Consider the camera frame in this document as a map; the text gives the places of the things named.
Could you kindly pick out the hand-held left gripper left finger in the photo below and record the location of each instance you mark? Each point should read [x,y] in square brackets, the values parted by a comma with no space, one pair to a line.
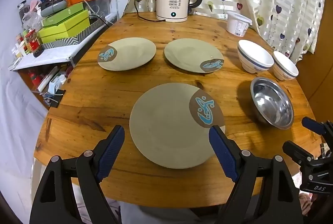
[111,153]

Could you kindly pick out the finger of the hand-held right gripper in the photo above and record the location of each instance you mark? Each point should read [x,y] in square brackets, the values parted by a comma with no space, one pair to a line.
[311,123]
[296,151]

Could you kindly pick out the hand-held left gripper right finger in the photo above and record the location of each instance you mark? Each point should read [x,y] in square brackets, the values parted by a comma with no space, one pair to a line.
[223,153]

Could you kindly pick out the stainless steel bowl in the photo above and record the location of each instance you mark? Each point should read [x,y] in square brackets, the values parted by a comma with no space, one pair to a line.
[273,104]

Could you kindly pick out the beige plate with fish print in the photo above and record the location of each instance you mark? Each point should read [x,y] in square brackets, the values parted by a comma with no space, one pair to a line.
[166,127]
[130,53]
[190,54]

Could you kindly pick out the small white striped bowl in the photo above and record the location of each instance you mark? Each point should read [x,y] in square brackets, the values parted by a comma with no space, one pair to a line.
[285,65]

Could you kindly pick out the large white striped bowl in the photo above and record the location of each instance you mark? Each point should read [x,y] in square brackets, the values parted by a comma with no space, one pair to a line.
[255,54]

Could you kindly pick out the person's right hand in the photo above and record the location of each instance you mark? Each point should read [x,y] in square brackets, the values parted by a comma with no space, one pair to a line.
[309,204]

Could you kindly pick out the wooden cabinet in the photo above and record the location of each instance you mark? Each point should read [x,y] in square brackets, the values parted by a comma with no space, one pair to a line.
[320,78]

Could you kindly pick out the white shelf board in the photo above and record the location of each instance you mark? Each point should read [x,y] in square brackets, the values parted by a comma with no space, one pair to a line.
[52,56]

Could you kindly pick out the zigzag patterned box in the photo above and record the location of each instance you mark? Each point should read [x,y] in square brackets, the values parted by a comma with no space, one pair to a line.
[65,41]

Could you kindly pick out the white plastic tub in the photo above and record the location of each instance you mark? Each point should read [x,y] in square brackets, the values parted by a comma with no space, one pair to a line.
[238,24]

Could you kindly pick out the light green box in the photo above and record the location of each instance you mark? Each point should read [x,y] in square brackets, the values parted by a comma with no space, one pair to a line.
[69,22]
[67,32]

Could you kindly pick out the red decorated can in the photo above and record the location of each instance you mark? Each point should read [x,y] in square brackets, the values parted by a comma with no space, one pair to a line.
[32,41]

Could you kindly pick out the grey pouch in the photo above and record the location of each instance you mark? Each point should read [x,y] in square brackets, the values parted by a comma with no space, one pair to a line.
[53,8]

